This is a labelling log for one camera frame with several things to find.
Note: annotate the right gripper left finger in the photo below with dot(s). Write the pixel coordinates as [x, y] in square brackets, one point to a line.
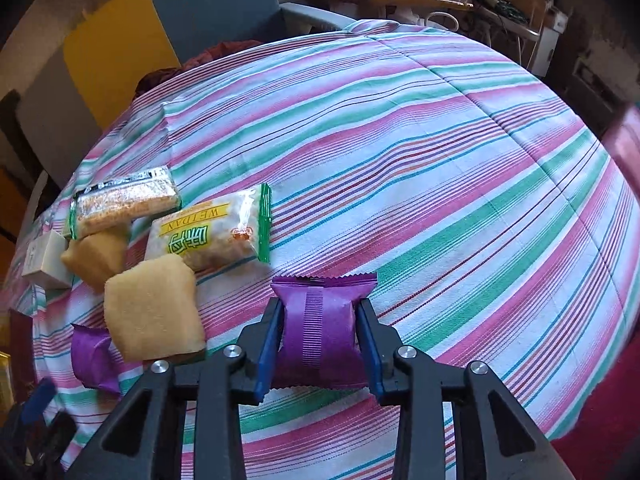
[143, 436]

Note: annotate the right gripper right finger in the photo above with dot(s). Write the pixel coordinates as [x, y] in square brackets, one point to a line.
[494, 437]

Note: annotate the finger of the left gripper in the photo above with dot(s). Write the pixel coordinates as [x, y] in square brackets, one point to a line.
[45, 446]
[38, 401]

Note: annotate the purple snack packet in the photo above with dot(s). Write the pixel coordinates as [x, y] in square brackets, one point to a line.
[93, 361]
[319, 344]

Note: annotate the yellow sponge block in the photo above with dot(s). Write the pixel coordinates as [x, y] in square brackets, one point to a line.
[150, 310]
[98, 257]

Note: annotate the white carton box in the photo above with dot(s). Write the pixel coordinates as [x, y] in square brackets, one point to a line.
[43, 265]

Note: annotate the yellow green snack packet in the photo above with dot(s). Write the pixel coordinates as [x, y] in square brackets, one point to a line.
[218, 232]

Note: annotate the gold tin box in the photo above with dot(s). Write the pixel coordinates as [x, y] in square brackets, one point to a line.
[18, 376]

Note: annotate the striped bedsheet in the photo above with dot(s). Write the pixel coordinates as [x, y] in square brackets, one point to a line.
[498, 226]

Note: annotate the dark red cloth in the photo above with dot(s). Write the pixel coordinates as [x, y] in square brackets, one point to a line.
[218, 51]

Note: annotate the tricolour armchair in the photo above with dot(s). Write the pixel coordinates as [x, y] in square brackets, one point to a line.
[89, 80]

